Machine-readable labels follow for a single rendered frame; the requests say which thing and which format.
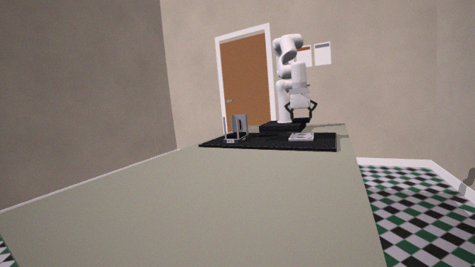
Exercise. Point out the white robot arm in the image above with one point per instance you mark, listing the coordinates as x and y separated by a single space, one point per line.
294 79

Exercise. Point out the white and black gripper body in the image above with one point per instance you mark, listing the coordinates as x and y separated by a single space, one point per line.
298 101

